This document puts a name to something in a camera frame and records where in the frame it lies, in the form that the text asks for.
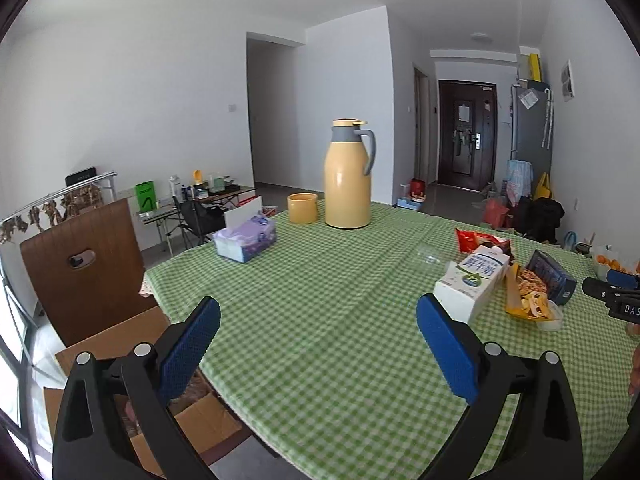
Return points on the red white snack bag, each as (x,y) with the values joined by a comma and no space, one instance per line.
(472,241)

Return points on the bowl of oranges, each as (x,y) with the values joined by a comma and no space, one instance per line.
(607,262)

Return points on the black window frame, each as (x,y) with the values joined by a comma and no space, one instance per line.
(15,340)

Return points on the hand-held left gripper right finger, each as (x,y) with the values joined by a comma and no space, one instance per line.
(445,350)

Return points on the dark entrance door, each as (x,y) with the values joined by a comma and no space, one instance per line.
(450,150)

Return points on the brown side door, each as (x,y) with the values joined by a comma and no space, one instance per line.
(421,130)

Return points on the metal drying rack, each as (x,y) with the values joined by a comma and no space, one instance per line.
(75,187)

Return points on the grey refrigerator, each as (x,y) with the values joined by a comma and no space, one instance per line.
(527,130)

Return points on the red paper bag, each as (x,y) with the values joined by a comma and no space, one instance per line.
(418,191)

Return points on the white wall panel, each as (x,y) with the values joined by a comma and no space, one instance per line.
(567,80)

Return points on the light blue cloth bag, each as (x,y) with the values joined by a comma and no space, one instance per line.
(517,182)

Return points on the clear plastic wrap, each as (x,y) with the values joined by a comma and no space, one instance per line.
(432,255)

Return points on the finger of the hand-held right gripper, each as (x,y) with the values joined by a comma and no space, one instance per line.
(600,290)
(625,280)

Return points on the brown slatted chair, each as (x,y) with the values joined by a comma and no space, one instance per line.
(100,295)

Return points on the purple tissue box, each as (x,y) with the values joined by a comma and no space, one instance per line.
(247,237)

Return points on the brown cardboard box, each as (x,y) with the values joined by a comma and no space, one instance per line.
(115,340)

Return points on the row of dried vegetables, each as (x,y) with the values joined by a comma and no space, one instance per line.
(50,210)

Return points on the yellow round container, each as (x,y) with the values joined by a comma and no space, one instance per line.
(302,210)

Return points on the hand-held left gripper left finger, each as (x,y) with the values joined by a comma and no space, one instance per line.
(192,345)

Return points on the yellow thermos jug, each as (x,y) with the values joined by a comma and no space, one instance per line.
(347,185)

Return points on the small yellow bottle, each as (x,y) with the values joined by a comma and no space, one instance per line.
(197,179)

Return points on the light blue tray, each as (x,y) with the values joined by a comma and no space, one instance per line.
(410,202)

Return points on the green checked tablecloth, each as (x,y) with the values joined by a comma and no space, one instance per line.
(325,320)

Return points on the black bag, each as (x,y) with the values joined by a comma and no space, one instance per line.
(542,220)

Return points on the yellow flat box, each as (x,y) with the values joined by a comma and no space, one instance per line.
(535,67)

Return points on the dark blue carton box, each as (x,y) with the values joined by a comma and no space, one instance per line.
(550,275)

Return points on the black box device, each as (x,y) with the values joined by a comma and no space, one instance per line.
(81,176)

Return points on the yellow snack bag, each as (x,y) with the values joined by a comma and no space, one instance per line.
(530,295)

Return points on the pink red plastic bag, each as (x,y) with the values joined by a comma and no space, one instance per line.
(495,214)

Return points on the white hanging cane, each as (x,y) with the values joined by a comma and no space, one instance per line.
(549,120)

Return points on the white plastic bottle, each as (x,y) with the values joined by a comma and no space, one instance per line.
(174,189)

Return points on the small folding table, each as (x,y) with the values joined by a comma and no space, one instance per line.
(235,195)

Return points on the white milk carton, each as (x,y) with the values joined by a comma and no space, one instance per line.
(470,282)

